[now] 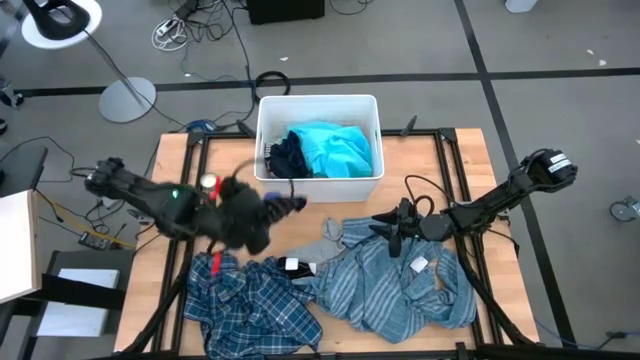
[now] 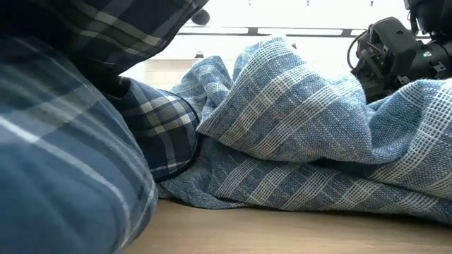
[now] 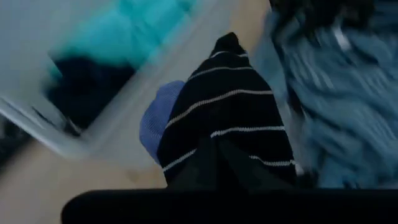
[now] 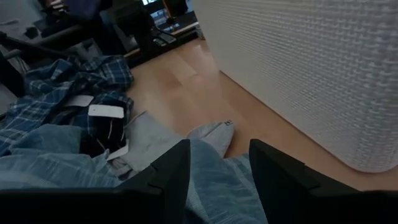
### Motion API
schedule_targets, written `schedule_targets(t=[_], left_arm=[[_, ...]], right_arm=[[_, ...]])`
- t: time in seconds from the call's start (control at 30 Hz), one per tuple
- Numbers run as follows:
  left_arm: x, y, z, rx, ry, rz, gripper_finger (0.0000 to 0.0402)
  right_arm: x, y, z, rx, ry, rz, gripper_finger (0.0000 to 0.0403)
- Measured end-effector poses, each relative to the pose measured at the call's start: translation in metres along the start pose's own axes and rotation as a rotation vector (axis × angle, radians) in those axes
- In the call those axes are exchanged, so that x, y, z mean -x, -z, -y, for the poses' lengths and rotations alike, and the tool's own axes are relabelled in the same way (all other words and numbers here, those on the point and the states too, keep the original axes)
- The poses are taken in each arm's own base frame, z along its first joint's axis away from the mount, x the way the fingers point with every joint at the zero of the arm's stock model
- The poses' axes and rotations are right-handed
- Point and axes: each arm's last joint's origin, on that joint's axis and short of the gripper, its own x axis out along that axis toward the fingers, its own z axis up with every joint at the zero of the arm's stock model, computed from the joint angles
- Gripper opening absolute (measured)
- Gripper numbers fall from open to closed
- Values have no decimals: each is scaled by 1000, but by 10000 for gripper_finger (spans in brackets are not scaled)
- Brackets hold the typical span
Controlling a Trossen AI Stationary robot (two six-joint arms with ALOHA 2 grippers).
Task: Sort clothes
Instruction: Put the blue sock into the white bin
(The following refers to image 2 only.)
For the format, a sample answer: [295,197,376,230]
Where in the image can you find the light blue woven plaid cloth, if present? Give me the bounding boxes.
[157,35,452,225]

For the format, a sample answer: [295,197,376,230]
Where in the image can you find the dark blue plaid shirt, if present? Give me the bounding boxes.
[0,0,211,254]

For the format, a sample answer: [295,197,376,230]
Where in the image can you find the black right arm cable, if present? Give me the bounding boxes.
[347,30,370,71]

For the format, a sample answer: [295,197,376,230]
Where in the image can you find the black double rail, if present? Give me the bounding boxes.
[178,25,371,38]

